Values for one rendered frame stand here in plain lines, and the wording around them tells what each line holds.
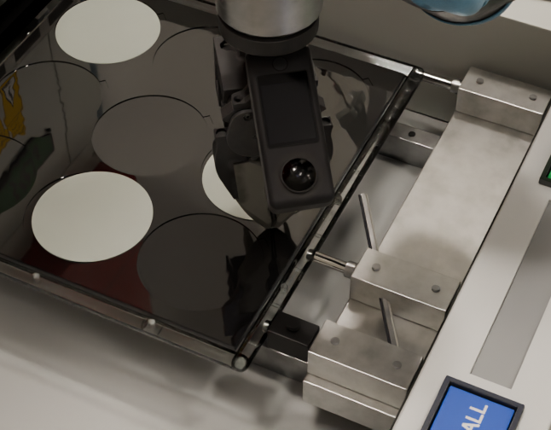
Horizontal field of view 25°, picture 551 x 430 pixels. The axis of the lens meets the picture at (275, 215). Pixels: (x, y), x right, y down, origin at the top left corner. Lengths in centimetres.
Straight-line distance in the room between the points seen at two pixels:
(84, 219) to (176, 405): 17
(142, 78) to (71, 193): 15
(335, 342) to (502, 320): 13
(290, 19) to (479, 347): 26
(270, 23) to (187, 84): 32
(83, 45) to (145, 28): 6
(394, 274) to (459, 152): 18
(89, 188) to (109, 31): 21
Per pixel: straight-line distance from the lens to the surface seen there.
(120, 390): 102
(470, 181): 109
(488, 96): 113
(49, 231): 103
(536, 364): 88
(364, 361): 93
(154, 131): 110
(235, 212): 103
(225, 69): 92
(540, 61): 115
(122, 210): 104
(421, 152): 117
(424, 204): 107
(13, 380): 104
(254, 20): 84
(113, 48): 119
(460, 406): 85
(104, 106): 113
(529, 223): 96
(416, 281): 98
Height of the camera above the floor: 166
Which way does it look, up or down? 48 degrees down
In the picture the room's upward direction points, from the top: straight up
